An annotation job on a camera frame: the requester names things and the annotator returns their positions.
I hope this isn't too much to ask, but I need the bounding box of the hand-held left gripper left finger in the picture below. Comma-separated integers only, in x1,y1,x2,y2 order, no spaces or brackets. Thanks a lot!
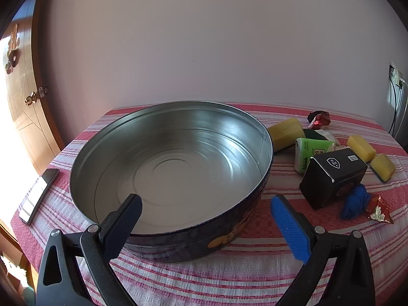
36,193,143,306

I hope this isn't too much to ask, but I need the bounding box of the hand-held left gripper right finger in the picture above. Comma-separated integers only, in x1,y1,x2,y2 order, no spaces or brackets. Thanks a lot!
270,194,377,306

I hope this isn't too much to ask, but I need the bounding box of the black cardboard box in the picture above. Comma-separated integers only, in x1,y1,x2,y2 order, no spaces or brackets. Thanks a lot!
299,148,368,211

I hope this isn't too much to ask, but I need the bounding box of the blue yarn ball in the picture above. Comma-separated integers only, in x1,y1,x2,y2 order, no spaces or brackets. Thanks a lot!
339,183,372,220

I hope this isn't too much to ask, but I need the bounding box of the green tissue packet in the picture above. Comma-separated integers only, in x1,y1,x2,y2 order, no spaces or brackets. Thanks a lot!
294,138,335,174

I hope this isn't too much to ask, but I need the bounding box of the round metal tin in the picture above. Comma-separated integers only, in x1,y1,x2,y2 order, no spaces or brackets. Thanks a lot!
69,101,274,263

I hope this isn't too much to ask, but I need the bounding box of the small red snack packet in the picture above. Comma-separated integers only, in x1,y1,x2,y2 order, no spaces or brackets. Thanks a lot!
365,194,395,224

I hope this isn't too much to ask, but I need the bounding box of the yellow sponge with green pad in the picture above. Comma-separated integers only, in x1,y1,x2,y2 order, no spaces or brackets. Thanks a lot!
266,118,332,153

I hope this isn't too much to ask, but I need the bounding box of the plain yellow sponge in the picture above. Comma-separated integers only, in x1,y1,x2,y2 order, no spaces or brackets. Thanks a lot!
370,154,396,182
346,135,377,163

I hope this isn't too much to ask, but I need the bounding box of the large red snack packet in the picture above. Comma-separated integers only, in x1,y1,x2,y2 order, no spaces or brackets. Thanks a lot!
311,111,331,130

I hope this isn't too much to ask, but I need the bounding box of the red striped tablecloth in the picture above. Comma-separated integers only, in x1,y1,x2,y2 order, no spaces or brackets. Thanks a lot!
10,103,408,306

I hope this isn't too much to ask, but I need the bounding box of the black smartphone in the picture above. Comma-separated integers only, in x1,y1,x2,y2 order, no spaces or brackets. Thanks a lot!
18,168,60,224

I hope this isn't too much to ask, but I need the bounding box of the wooden door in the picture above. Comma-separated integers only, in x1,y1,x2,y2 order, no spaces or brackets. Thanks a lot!
0,0,66,179

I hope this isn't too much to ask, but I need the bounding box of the brass door knob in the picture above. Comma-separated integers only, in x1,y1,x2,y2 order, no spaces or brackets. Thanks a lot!
25,86,50,106

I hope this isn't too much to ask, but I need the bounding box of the dark door ornament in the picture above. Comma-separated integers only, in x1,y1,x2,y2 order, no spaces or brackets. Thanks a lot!
5,24,21,74

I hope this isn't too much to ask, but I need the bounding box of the wall power socket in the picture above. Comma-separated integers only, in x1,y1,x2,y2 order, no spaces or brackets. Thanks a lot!
389,64,405,87

